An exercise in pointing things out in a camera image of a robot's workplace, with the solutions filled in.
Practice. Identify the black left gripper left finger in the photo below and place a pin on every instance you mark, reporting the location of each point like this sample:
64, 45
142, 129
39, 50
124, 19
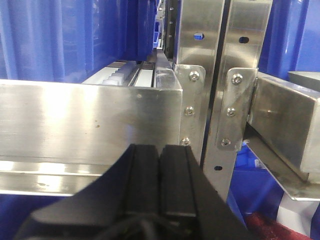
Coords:
123, 199

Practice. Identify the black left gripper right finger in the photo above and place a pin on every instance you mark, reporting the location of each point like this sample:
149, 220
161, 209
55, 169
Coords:
188, 196

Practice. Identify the blue bin on left shelf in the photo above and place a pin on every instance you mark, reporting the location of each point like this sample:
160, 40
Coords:
69, 40

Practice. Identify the blue bin on shelf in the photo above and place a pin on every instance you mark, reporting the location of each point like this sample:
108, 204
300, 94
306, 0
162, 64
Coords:
69, 40
292, 38

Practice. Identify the blue bin on right shelf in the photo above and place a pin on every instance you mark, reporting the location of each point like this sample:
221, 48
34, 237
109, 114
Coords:
292, 38

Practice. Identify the blue bin lower right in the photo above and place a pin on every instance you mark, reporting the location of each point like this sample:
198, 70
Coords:
252, 188

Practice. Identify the white roller track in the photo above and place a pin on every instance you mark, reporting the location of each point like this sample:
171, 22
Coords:
124, 74

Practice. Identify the blue bin lower left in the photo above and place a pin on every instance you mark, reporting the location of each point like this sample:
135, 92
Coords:
14, 209

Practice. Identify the left steel shelf rail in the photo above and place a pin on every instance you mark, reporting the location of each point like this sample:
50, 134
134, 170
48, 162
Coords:
56, 138

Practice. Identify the steel shelf rail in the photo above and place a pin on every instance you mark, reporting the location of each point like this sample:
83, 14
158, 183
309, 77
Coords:
283, 131
56, 138

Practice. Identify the right steel shelf rail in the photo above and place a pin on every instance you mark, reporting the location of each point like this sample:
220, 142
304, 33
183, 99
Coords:
283, 131

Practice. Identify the left steel upright post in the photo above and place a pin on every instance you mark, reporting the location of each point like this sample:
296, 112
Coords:
196, 40

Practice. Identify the steel upright post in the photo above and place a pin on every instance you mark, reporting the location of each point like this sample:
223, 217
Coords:
196, 40
242, 33

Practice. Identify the right steel upright post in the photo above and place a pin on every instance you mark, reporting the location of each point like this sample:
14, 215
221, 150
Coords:
242, 33

